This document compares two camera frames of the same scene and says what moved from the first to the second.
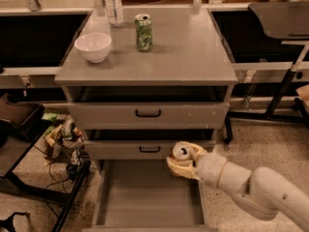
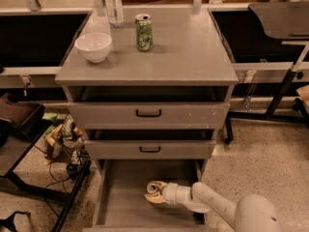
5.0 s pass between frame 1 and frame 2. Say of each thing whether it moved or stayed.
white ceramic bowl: stayed
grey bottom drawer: stayed
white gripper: moved
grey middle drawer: stayed
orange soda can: moved
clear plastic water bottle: stayed
